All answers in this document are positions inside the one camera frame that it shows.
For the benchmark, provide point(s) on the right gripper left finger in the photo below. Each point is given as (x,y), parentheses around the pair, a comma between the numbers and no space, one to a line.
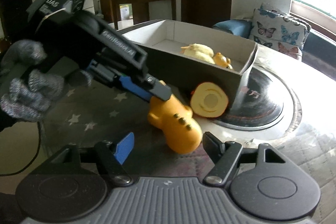
(110,157)

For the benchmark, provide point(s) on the yellow plush chick toy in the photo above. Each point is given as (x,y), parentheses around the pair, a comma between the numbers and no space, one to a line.
(199,51)

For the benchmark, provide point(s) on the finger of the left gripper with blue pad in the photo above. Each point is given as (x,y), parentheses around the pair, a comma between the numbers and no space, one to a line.
(112,78)

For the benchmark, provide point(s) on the blue sofa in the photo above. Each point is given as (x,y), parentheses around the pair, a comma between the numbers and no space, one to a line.
(316,45)

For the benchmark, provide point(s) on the orange plastic dinosaur toy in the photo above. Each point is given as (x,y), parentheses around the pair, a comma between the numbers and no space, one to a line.
(182,132)

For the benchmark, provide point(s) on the round black induction cooktop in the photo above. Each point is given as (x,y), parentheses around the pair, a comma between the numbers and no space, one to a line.
(264,102)

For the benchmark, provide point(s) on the butterfly print pillow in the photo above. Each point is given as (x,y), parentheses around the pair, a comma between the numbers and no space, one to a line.
(279,31)

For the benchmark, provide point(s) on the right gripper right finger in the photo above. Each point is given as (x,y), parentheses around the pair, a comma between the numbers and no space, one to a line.
(224,155)

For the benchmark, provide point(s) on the yellow round toy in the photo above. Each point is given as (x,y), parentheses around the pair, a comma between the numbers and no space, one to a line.
(209,100)

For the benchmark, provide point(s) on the grey knitted glove hand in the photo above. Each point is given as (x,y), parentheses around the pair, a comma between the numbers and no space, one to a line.
(30,100)

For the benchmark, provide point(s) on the white lined cardboard box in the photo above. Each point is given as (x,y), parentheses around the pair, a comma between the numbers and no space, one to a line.
(185,55)

